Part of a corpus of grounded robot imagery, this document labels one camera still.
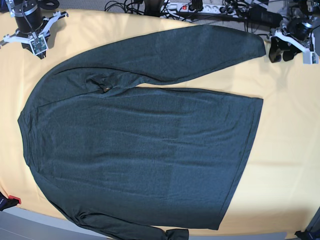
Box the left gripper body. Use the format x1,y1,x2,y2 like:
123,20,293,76
268,18,316,54

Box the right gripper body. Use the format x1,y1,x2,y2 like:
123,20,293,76
0,6,69,46

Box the dark teal long-sleeve shirt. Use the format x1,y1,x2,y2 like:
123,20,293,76
18,25,266,240

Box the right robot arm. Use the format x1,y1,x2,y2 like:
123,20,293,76
0,0,69,60

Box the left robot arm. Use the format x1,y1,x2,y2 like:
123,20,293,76
268,0,320,65

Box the black power adapter box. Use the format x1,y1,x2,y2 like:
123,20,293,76
248,7,283,28

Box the white power strip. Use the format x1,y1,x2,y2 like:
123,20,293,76
162,1,225,14

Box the red and black clamp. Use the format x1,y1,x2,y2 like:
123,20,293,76
0,193,22,212

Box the black corner clamp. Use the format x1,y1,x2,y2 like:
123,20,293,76
295,230,320,240

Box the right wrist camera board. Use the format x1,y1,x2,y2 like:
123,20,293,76
29,37,48,55

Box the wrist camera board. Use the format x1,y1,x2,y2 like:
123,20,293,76
302,51,319,65
29,37,48,55

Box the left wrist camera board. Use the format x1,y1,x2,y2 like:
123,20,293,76
302,51,319,65

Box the tangled black cables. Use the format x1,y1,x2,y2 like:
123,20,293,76
103,0,166,17

